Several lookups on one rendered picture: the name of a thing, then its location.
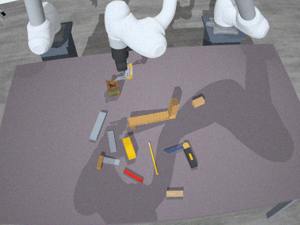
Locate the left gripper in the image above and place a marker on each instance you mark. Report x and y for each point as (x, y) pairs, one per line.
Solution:
(120, 55)

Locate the yellow rectangular block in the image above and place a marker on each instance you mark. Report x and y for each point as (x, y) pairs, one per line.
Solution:
(129, 148)

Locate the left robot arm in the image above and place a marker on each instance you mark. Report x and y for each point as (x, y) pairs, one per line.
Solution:
(147, 36)

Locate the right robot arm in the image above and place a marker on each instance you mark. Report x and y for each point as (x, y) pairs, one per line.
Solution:
(43, 31)

